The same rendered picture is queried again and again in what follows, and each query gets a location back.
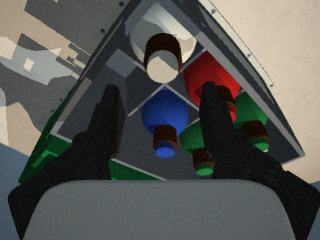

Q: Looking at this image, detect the grey bottle crate with dividers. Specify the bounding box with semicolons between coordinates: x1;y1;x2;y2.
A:
50;0;306;180

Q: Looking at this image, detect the red bottle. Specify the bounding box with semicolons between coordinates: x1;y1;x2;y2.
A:
183;50;241;122

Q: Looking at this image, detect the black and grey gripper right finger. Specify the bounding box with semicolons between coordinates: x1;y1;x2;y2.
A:
199;81;320;240

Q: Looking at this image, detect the green glass bottle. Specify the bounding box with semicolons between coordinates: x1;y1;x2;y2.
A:
233;91;269;152

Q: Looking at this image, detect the green crate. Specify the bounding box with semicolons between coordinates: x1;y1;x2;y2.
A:
18;87;160;184

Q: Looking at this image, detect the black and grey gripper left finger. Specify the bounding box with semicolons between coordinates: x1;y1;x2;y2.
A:
8;84;126;240

